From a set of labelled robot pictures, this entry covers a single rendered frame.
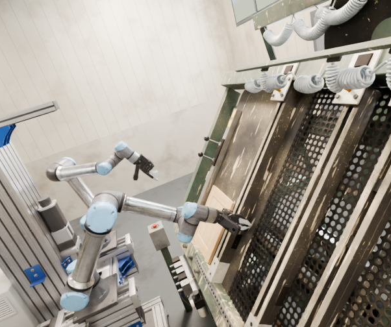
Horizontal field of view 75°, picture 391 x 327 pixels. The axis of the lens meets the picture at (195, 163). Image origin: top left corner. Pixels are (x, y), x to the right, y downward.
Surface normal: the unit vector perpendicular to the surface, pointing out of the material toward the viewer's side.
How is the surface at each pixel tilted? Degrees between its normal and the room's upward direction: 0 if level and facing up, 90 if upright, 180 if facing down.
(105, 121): 90
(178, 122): 90
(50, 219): 90
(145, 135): 90
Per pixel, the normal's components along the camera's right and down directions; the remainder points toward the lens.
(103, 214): 0.25, 0.19
